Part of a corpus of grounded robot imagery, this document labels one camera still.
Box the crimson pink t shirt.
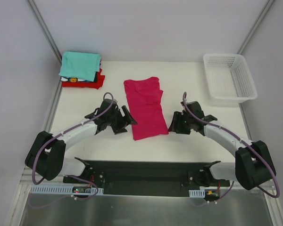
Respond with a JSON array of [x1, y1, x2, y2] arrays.
[[124, 77, 169, 141]]

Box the white plastic basket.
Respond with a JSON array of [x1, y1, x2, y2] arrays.
[[203, 53, 258, 105]]

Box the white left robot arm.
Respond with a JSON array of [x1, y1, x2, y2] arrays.
[[25, 98, 137, 183]]

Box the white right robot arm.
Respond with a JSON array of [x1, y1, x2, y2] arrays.
[[168, 101, 276, 190]]

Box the folded teal t shirt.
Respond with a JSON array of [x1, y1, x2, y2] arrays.
[[59, 51, 101, 82]]

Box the folded dark printed t shirt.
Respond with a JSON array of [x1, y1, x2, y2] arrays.
[[60, 76, 98, 83]]

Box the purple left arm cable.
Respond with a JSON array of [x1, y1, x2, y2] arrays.
[[31, 92, 116, 186]]

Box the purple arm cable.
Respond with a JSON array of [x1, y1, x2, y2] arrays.
[[31, 92, 116, 186], [181, 91, 281, 198]]

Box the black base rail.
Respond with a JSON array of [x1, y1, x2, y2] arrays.
[[52, 160, 236, 197]]

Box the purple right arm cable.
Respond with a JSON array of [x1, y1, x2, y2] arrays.
[[181, 91, 281, 198]]

